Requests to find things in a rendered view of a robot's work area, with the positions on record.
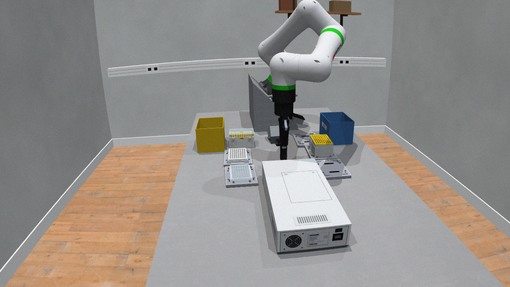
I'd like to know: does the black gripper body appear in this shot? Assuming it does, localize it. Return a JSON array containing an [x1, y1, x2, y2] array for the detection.
[[275, 103, 293, 127]]

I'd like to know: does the blue bin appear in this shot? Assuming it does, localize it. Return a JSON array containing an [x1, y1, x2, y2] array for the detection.
[[319, 112, 355, 145]]

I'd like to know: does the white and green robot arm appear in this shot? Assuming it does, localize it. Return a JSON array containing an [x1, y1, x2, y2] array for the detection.
[[258, 0, 346, 104]]

